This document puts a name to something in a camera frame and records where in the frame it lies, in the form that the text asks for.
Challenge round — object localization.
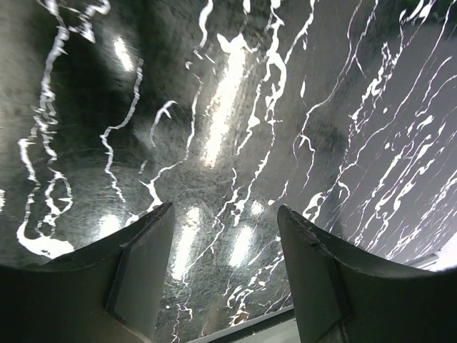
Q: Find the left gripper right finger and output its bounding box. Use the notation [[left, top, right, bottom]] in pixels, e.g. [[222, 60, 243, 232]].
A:
[[277, 205, 456, 342]]

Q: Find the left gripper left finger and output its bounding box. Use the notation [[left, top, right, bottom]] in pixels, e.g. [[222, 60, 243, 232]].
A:
[[1, 203, 175, 342]]

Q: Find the aluminium frame rail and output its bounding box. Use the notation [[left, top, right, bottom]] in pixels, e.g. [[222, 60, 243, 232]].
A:
[[406, 252, 440, 271]]

